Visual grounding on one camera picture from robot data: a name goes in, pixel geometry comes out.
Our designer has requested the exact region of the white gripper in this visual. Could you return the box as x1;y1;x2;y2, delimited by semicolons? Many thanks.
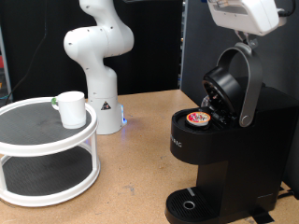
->
206;0;288;49

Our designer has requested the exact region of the black tape strip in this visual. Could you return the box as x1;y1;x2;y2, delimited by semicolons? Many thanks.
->
249;207;276;224

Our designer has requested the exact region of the white mug with green handle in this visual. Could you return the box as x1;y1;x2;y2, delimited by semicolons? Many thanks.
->
50;91;88;130

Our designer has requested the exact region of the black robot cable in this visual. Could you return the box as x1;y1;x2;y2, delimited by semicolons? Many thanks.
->
277;0;297;18

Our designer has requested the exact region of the black power cable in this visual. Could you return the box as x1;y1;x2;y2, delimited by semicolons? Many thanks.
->
276;186;295;201

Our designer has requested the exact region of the orange-rimmed coffee pod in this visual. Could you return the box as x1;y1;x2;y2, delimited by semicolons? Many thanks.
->
185;110;212;127

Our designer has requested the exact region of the black hanging cable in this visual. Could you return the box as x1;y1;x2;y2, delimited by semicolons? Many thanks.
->
4;0;48;102

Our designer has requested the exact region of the white two-tier turntable rack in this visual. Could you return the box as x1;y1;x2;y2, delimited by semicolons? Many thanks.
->
0;96;101;208

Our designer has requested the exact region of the black curtain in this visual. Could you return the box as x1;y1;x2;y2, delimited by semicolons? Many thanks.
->
0;0;183;101

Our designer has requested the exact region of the black Keurig coffee machine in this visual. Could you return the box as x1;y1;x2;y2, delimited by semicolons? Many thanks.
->
164;42;299;224

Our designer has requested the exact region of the metal shelf frame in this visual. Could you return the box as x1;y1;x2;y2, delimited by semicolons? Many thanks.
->
0;26;13;101

